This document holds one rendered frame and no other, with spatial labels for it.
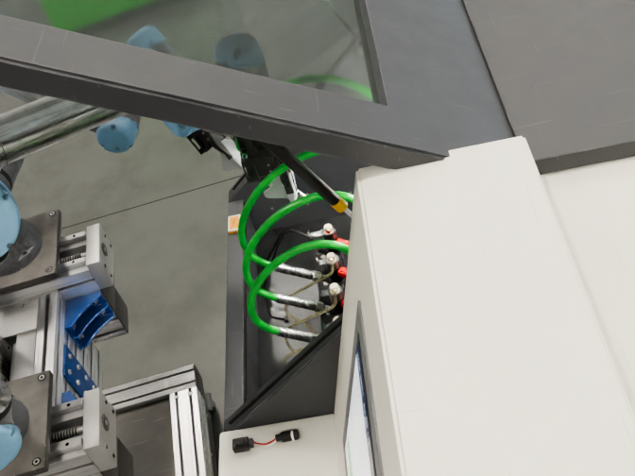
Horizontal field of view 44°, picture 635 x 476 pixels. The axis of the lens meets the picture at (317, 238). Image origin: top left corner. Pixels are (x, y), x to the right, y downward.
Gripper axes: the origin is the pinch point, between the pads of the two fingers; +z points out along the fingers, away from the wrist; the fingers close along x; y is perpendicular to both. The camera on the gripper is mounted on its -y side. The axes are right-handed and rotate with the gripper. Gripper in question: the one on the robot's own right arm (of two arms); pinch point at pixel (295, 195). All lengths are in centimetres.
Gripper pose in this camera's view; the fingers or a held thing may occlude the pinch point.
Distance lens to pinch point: 154.2
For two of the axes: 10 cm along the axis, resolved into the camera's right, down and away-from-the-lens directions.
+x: 0.6, 7.1, -7.0
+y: -9.8, 1.9, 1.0
